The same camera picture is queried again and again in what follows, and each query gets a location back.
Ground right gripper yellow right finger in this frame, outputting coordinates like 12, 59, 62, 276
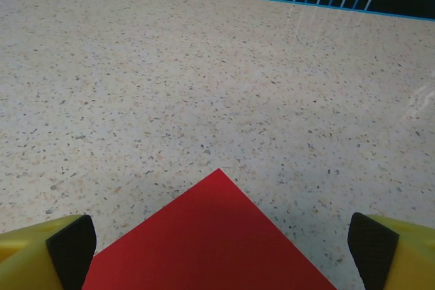
348, 212, 435, 290

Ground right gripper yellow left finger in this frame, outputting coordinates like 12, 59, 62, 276
0, 214, 97, 290

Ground red cloth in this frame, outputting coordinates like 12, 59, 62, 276
81, 168, 339, 290

